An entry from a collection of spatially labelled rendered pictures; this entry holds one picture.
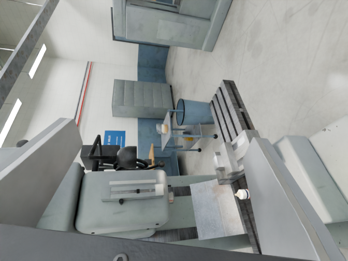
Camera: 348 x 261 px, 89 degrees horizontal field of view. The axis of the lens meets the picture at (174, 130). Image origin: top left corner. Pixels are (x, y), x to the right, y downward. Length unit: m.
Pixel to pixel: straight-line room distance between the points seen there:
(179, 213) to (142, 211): 0.53
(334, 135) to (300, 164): 0.17
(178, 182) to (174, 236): 0.31
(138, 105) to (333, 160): 5.26
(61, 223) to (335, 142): 0.98
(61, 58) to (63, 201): 8.17
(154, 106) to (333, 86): 4.76
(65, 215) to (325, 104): 1.77
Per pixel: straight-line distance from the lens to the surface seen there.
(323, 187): 0.87
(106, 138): 5.84
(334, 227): 1.62
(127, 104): 5.74
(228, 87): 1.16
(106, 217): 0.69
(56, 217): 0.68
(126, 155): 0.56
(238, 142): 0.87
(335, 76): 1.81
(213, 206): 1.20
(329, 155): 0.93
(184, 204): 1.20
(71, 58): 8.60
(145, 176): 0.72
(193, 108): 2.95
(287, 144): 0.88
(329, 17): 2.00
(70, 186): 0.70
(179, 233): 1.17
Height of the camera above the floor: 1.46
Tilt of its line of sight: 14 degrees down
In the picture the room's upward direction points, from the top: 89 degrees counter-clockwise
